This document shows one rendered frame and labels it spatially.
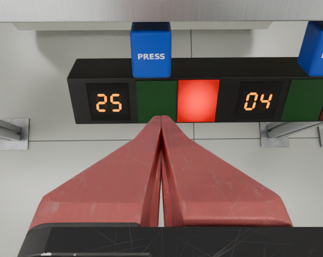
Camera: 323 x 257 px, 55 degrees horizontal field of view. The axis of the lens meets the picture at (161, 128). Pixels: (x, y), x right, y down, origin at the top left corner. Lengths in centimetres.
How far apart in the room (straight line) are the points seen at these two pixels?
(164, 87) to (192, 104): 3
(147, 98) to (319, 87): 12
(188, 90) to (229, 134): 69
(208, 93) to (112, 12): 9
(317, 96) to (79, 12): 17
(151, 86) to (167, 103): 2
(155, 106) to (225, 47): 76
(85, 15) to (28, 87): 82
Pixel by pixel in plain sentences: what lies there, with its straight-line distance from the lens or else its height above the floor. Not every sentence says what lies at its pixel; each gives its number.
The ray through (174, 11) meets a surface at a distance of 17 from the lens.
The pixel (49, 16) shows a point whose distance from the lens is 18.
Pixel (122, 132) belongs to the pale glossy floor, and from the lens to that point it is 89.
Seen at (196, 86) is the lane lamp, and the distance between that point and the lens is 22.
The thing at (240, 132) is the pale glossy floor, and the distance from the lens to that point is 92.
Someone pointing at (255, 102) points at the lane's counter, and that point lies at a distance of 24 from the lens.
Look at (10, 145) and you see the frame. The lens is 97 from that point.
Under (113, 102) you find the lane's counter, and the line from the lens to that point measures 23.
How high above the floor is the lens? 88
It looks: 81 degrees down
